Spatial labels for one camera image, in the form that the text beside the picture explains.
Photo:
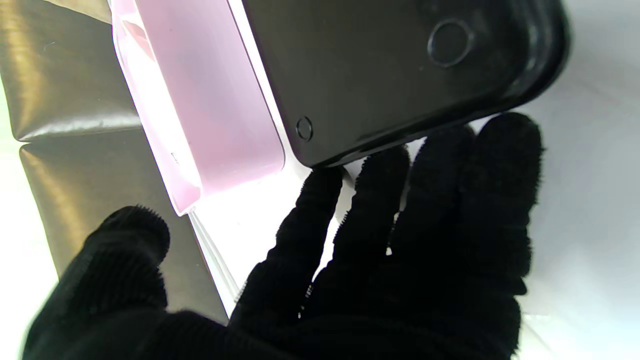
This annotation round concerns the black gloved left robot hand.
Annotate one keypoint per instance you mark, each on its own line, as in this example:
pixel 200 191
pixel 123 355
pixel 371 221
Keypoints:
pixel 425 280

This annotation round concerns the black tissue box base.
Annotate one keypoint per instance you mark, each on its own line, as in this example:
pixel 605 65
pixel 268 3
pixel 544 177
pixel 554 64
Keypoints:
pixel 380 65

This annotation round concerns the pink tissue box cover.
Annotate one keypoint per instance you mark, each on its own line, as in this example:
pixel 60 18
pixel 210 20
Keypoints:
pixel 215 100

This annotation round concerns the brown leather sofa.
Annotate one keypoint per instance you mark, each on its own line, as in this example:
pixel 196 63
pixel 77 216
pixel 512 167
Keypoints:
pixel 75 175

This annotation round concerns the beige wrinkled backdrop cloth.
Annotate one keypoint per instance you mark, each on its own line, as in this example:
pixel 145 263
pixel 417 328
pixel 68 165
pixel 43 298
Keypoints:
pixel 15 250

